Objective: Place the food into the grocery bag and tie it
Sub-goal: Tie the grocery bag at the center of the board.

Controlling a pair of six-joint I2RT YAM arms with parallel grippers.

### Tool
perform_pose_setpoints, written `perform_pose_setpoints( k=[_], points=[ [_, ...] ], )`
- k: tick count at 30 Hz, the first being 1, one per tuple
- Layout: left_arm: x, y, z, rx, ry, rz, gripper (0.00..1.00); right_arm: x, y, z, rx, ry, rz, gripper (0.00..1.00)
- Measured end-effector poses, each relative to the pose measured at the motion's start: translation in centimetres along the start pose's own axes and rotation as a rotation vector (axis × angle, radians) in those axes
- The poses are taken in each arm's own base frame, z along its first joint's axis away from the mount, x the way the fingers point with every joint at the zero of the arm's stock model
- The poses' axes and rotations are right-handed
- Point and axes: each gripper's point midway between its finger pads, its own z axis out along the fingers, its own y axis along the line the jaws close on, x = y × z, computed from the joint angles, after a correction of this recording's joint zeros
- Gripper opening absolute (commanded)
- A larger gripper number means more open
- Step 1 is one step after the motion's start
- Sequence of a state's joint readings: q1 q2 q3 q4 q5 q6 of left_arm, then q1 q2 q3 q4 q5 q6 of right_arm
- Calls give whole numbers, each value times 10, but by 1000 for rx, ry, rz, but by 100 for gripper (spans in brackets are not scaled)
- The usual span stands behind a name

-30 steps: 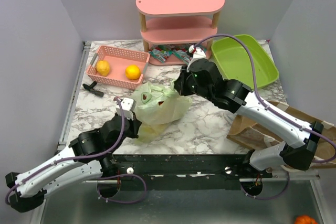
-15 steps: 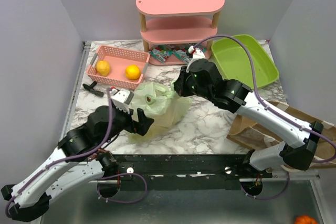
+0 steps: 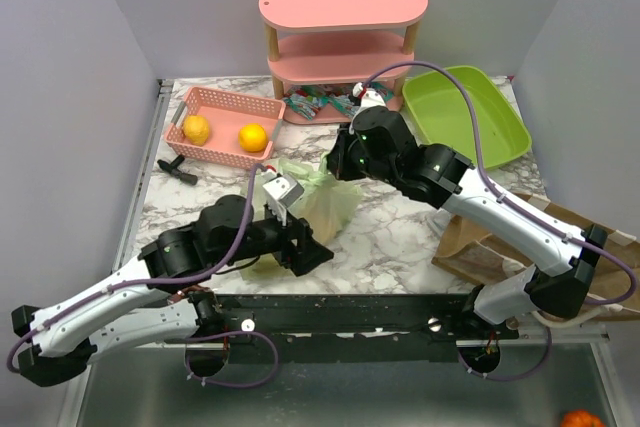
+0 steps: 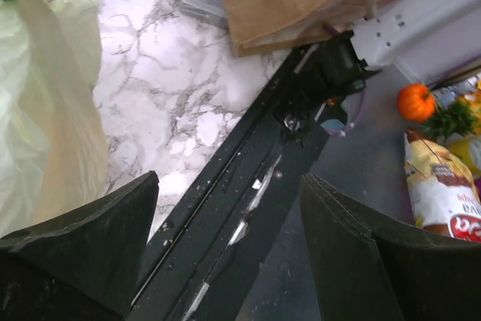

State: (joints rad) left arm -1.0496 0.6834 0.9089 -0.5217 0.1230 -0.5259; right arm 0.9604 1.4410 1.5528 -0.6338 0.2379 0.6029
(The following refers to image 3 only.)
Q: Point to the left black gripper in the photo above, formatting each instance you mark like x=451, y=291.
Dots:
x=306, y=252

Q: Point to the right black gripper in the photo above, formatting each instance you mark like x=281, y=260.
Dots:
x=337, y=159

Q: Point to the avocado print plastic bag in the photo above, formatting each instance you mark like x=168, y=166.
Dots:
x=327, y=204

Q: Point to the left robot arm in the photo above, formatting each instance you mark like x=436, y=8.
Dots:
x=58, y=343

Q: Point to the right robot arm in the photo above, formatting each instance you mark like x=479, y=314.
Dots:
x=379, y=145

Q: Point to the brown paper bag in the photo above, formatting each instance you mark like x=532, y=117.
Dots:
x=473, y=254

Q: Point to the cherry mint candy packet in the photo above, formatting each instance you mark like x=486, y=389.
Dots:
x=306, y=101

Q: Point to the orange fruit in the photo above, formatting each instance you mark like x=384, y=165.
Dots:
x=253, y=138

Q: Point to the green plastic tray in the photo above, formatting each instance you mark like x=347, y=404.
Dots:
x=440, y=115

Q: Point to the pink perforated basket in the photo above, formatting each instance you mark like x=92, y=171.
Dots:
x=226, y=113

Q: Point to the pink three-tier shelf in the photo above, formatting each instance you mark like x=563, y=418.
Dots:
x=339, y=42

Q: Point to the yellow lemon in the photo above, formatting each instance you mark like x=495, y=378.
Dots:
x=196, y=129

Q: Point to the orange pumpkin toy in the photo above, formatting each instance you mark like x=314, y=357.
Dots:
x=581, y=418

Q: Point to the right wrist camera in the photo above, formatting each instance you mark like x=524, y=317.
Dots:
x=363, y=98

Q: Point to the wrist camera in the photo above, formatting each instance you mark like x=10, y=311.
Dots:
x=281, y=192
x=363, y=98

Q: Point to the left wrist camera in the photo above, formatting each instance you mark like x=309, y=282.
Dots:
x=281, y=192

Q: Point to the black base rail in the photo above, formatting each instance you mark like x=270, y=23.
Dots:
x=343, y=328

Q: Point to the black T-handle tool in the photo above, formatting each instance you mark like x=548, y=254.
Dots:
x=173, y=169

